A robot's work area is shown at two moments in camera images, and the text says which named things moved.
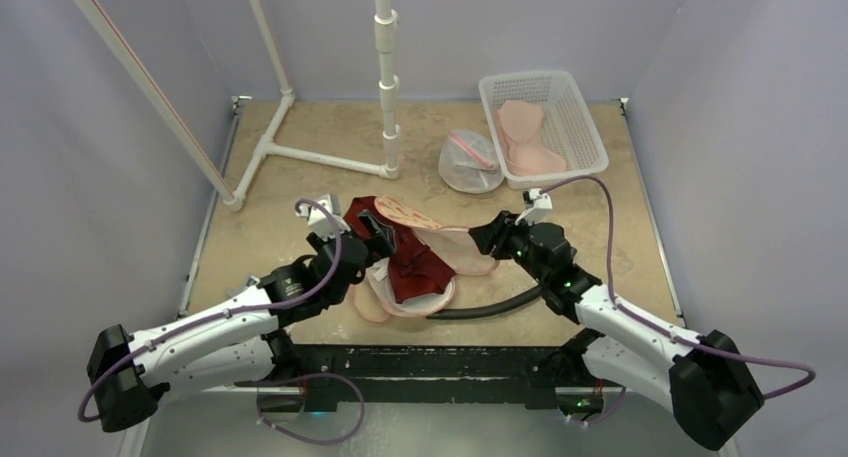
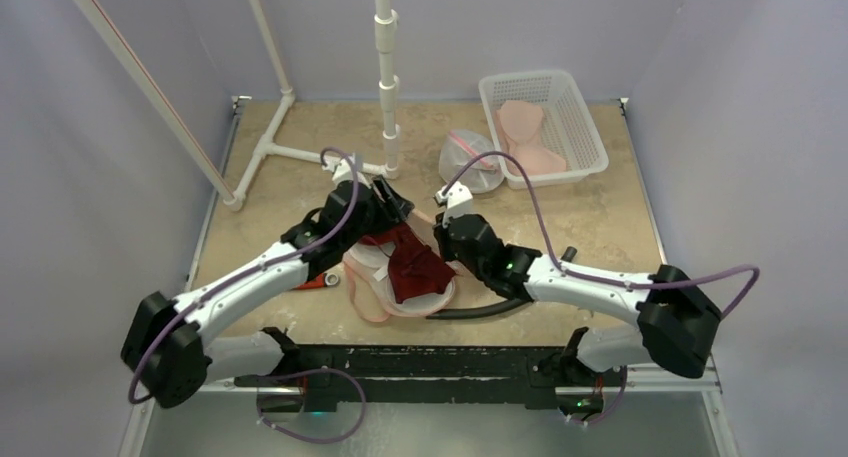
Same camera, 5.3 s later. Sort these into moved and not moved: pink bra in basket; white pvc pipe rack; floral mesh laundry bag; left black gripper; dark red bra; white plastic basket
Moved: left black gripper; floral mesh laundry bag
Not moved: pink bra in basket; dark red bra; white pvc pipe rack; white plastic basket
